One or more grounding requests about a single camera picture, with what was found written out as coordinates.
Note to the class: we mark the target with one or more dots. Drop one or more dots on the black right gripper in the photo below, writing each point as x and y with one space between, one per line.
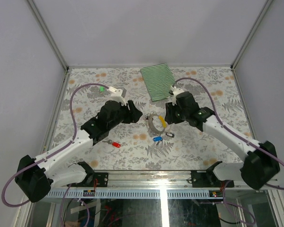
170 118

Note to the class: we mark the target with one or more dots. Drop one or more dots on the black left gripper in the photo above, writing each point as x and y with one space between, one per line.
135 114

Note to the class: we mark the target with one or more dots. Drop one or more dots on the large metal keyring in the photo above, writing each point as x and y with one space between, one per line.
154 123

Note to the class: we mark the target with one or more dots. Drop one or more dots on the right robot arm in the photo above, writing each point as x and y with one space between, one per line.
258 159

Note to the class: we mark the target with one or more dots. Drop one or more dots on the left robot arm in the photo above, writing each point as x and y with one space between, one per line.
91 132

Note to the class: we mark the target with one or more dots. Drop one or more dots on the floral tablecloth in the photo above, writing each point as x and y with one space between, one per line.
146 145

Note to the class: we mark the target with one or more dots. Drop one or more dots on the red tag key lower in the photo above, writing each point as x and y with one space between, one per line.
114 144

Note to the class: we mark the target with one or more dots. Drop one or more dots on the green white striped cloth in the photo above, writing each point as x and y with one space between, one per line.
158 80

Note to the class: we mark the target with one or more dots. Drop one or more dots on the green tag key far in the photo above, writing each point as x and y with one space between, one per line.
101 89

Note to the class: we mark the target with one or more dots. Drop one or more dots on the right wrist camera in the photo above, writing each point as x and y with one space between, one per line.
174 91

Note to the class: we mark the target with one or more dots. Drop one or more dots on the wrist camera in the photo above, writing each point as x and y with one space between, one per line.
118 95
174 91

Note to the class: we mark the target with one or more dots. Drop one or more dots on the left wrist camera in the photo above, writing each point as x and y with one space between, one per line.
118 95

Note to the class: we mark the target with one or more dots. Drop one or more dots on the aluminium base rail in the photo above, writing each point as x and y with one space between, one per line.
142 179

